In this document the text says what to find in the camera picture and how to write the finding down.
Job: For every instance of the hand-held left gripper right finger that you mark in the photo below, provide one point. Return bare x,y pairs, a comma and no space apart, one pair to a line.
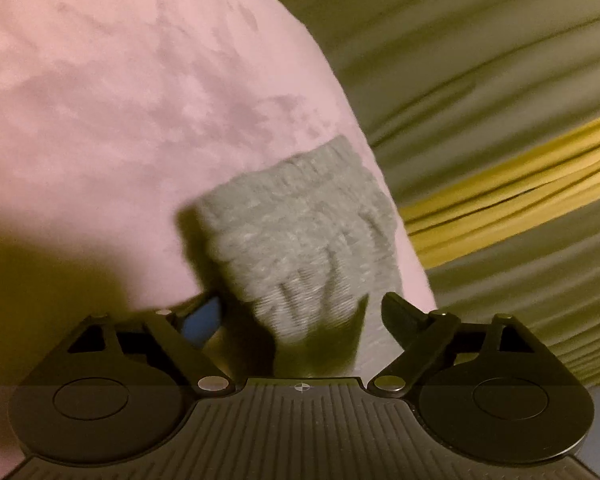
399,316

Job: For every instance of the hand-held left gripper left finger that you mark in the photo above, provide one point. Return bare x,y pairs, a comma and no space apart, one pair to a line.
203,318

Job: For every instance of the grey-green curtain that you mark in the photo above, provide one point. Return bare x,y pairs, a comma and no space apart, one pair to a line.
540,310
455,45

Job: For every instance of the pink bed sheet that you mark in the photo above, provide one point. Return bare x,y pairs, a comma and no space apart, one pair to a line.
130,110

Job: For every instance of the yellow curtain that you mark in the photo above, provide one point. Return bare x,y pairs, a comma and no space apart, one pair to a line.
520,200

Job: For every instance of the grey knitted sock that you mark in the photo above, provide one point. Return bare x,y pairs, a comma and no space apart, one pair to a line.
300,240

